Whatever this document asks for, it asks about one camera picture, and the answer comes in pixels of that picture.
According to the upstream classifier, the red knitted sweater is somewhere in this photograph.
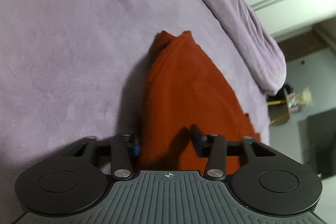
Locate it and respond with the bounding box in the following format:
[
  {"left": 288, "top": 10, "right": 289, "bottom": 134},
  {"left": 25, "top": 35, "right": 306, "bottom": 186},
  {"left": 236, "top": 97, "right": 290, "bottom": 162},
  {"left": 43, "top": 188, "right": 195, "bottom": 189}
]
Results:
[{"left": 138, "top": 31, "right": 260, "bottom": 172}]

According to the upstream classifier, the yellow side table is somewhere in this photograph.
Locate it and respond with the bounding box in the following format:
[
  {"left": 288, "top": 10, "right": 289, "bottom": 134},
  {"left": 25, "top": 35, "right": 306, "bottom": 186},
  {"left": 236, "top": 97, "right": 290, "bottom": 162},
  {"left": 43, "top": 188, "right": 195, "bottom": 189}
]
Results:
[{"left": 266, "top": 87, "right": 314, "bottom": 126}]

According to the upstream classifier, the purple rolled duvet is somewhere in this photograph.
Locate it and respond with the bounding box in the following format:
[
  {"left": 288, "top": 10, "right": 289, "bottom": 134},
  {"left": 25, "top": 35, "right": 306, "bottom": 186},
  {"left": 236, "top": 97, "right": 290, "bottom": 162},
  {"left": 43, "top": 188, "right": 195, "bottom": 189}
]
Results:
[{"left": 202, "top": 0, "right": 286, "bottom": 96}]

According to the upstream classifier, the purple bed sheet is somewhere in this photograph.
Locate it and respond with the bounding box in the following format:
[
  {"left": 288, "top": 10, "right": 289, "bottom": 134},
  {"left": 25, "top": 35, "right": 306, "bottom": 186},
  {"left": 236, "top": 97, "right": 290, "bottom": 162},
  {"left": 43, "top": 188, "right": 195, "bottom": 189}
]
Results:
[{"left": 1, "top": 0, "right": 269, "bottom": 223}]

